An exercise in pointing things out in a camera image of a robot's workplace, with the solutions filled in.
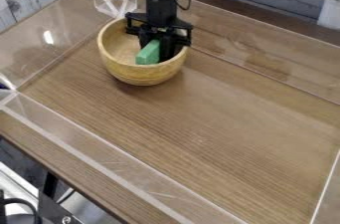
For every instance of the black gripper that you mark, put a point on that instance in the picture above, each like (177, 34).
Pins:
(160, 24)

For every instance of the green rectangular block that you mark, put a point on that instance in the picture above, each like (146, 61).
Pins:
(148, 55)

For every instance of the brown wooden bowl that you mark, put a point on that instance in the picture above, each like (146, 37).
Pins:
(118, 48)

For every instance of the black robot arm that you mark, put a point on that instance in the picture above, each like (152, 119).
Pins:
(158, 24)

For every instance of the white cylindrical container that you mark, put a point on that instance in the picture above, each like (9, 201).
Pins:
(329, 14)

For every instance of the black table leg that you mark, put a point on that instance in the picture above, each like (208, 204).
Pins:
(50, 185)

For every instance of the clear acrylic tray wall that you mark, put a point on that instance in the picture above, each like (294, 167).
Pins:
(226, 145)

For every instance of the black metal bracket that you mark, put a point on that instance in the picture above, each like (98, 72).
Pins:
(52, 213)

